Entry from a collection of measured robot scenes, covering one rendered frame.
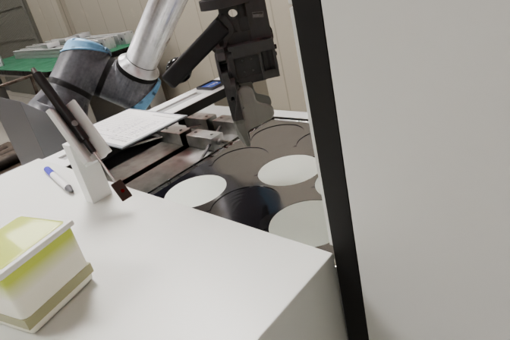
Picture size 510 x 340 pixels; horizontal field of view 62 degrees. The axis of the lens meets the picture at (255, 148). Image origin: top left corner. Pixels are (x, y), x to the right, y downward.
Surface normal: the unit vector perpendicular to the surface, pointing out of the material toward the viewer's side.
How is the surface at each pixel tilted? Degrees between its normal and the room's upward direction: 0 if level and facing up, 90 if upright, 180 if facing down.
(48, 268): 90
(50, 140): 90
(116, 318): 0
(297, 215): 0
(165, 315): 0
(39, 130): 90
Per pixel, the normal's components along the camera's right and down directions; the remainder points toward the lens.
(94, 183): 0.74, 0.11
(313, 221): -0.21, -0.90
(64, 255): 0.88, 0.00
